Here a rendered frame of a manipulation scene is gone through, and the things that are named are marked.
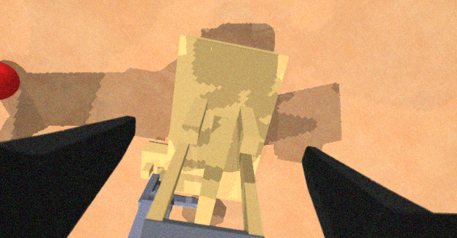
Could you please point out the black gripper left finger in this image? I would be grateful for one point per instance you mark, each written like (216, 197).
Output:
(48, 181)

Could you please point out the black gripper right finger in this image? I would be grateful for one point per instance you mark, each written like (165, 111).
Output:
(349, 204)

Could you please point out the red ball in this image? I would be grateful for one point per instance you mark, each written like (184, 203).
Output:
(9, 81)

